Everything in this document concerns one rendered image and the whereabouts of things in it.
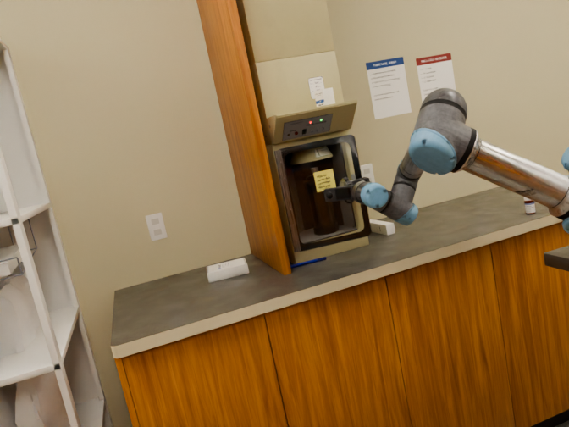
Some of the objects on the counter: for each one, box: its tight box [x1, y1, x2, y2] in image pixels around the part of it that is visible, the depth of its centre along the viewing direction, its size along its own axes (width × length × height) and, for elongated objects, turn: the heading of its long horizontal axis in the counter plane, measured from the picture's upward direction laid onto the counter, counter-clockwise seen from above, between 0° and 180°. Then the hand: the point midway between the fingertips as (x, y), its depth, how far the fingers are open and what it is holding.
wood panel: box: [196, 0, 291, 275], centre depth 192 cm, size 49×3×140 cm, turn 70°
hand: (340, 189), depth 183 cm, fingers closed, pressing on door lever
